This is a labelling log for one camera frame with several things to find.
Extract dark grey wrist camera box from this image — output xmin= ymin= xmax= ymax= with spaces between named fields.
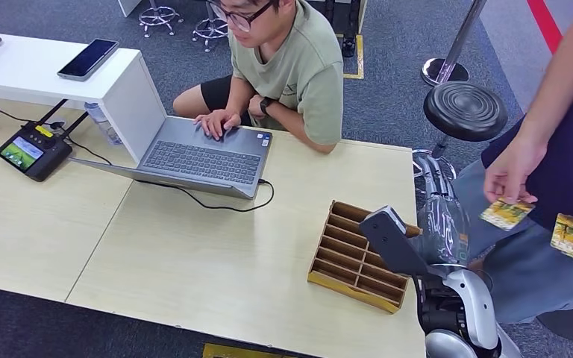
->
xmin=358 ymin=205 xmax=430 ymax=277

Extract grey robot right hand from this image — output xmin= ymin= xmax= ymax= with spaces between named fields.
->
xmin=415 ymin=194 xmax=472 ymax=268

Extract white cabinet corner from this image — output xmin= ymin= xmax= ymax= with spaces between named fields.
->
xmin=117 ymin=0 xmax=142 ymax=17

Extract seated person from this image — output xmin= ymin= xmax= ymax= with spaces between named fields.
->
xmin=172 ymin=0 xmax=345 ymax=155

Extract standing person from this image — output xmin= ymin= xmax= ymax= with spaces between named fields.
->
xmin=451 ymin=0 xmax=573 ymax=342

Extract white desk shelf riser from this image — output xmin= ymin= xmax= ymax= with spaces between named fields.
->
xmin=0 ymin=33 xmax=168 ymax=164

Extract grey open laptop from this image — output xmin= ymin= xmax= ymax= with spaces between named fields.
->
xmin=69 ymin=116 xmax=274 ymax=201

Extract black round stanchion base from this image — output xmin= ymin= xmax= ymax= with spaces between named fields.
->
xmin=536 ymin=298 xmax=573 ymax=342

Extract clear plastic water bottle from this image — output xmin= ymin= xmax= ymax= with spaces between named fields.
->
xmin=84 ymin=102 xmax=123 ymax=147

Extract thin black cable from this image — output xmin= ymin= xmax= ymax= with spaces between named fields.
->
xmin=0 ymin=101 xmax=33 ymax=125

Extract black controller with screen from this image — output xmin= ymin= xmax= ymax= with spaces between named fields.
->
xmin=0 ymin=98 xmax=90 ymax=183

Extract black laptop power cable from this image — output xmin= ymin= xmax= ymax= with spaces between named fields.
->
xmin=62 ymin=137 xmax=275 ymax=214

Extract yellow floor marker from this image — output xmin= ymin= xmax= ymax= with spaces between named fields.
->
xmin=202 ymin=342 xmax=298 ymax=358

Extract yellow green printed card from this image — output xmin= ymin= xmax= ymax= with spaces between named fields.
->
xmin=479 ymin=197 xmax=536 ymax=232

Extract black rimmed glasses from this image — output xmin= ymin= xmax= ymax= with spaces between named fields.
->
xmin=206 ymin=0 xmax=280 ymax=33

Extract chrome stanchion post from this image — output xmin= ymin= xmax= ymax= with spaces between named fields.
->
xmin=421 ymin=0 xmax=489 ymax=87

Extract standing person's right hand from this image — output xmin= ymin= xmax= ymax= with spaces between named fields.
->
xmin=483 ymin=133 xmax=548 ymax=206

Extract wooden slotted card tray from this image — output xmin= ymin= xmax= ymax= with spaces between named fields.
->
xmin=307 ymin=199 xmax=423 ymax=315

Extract chrome stool base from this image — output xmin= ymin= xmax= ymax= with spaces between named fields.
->
xmin=192 ymin=0 xmax=231 ymax=53
xmin=138 ymin=0 xmax=184 ymax=38

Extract black round stool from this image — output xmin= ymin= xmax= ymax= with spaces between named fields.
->
xmin=412 ymin=81 xmax=509 ymax=198

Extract black smartphone with silver edge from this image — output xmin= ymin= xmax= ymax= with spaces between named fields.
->
xmin=57 ymin=38 xmax=120 ymax=83

